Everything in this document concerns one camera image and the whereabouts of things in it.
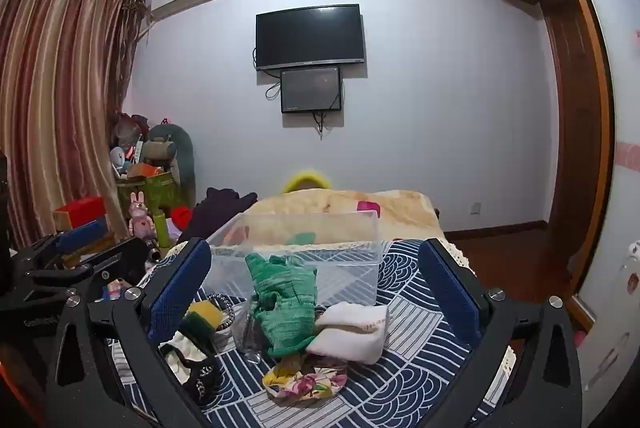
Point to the yellow plush toy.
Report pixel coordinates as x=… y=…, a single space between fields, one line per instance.
x=306 y=180

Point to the green cardboard box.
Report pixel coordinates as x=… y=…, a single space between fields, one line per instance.
x=160 y=195

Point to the dark purple clothing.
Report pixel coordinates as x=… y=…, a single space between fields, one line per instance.
x=215 y=213

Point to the green bottle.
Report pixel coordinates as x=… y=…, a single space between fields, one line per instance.
x=161 y=230

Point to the blue plush toy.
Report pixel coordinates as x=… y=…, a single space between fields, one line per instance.
x=119 y=157

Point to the green cloth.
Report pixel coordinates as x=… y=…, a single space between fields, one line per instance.
x=301 y=239

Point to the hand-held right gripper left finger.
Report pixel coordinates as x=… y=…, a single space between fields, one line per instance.
x=180 y=288

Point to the red knit item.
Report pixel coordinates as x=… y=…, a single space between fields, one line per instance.
x=181 y=217

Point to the black and white sock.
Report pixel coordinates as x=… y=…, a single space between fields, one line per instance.
x=205 y=378

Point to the wall-mounted black television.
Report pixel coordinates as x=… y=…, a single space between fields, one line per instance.
x=310 y=36

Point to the orange box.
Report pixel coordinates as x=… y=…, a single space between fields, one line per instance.
x=146 y=170

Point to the green knit glove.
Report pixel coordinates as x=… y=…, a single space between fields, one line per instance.
x=285 y=298

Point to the yellow green sponge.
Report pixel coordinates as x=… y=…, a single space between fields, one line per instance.
x=202 y=318

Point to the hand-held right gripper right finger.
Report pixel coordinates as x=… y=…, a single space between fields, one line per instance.
x=450 y=293

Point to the clear plastic storage box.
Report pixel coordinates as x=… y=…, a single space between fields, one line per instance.
x=345 y=278

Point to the striped brown curtain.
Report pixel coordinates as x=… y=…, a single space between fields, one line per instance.
x=55 y=97

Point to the white wall socket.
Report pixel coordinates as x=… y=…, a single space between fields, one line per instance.
x=475 y=208

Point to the floral fabric scrunchie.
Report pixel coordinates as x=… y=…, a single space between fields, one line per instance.
x=305 y=383

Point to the clear plastic bag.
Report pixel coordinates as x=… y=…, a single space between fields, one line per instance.
x=245 y=340

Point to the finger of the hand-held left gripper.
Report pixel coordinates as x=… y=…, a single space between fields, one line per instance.
x=120 y=258
x=85 y=234

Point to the white lace bed cover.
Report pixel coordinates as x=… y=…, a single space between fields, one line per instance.
x=456 y=253

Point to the pink bunny doll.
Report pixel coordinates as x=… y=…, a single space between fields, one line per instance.
x=141 y=220

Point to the wooden wardrobe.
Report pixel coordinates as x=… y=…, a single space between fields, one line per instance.
x=575 y=107

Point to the beige fleece blanket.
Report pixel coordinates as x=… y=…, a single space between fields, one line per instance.
x=400 y=208

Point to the small black wall monitor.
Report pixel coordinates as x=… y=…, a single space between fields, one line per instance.
x=311 y=89

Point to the red box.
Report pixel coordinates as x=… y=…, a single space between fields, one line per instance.
x=80 y=210

